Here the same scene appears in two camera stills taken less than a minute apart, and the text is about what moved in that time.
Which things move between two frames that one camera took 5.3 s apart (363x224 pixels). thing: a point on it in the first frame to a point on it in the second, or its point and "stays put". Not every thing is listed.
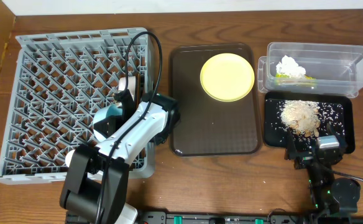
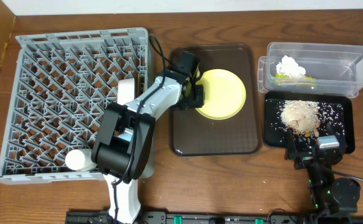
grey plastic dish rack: [60, 81] stays put
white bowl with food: [131, 85] stays put
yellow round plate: [227, 78] to [224, 94]
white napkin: [288, 66] stays put
